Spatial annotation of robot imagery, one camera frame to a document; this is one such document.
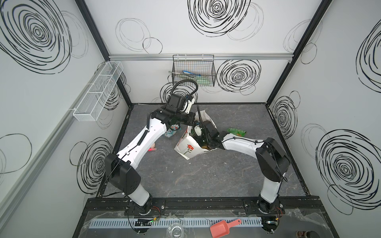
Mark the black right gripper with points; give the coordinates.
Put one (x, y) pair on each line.
(195, 138)

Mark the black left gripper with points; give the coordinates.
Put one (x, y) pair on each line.
(191, 117)

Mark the white paper bag red flower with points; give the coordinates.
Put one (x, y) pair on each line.
(190, 144)

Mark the green snack packet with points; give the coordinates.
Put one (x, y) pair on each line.
(237, 132)

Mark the teal snack packet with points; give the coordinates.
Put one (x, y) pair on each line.
(172, 130)

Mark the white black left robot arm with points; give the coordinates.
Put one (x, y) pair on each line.
(121, 167)

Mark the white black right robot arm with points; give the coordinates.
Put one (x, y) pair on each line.
(273, 160)

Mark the red plastic scoop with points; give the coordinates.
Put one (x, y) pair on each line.
(222, 228)

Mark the clear glass bowl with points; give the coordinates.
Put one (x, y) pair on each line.
(175, 230)

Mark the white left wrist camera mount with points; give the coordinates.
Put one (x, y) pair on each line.
(188, 105)

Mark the black wire wall basket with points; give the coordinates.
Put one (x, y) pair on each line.
(203, 72)

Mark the grey slotted cable duct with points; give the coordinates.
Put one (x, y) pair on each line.
(121, 223)

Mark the aluminium wall rail back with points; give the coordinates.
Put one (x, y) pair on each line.
(220, 56)

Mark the aluminium wall rail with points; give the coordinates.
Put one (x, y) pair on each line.
(220, 56)
(31, 169)

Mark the clear plastic wall shelf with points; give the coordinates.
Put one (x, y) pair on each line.
(100, 89)

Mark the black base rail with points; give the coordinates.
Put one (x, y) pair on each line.
(249, 205)

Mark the black corner frame post left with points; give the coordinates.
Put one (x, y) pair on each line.
(85, 12)

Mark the black corner frame post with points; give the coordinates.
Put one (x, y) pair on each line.
(85, 12)
(316, 19)

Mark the black corner frame post right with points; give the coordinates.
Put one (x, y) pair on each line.
(316, 19)

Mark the aluminium wall rail left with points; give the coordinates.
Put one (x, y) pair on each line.
(31, 169)

